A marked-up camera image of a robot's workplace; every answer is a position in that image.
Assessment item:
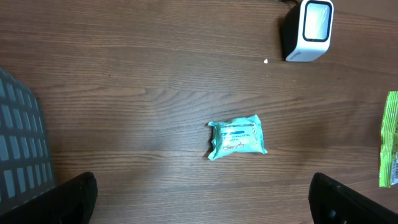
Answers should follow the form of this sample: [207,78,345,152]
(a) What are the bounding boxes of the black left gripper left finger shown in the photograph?
[1,172,98,224]

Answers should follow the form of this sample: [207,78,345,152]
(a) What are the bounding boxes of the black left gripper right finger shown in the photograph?
[308,172,397,224]

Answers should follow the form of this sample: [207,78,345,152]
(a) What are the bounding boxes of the green snack bag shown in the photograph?
[379,91,397,188]

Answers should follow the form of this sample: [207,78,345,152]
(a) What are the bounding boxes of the teal foil packet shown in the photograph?
[207,114,267,161]

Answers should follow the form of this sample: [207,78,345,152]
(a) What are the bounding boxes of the white barcode scanner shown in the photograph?
[282,0,334,62]

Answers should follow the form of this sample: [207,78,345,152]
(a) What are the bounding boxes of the grey plastic lattice basket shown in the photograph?
[0,69,55,214]

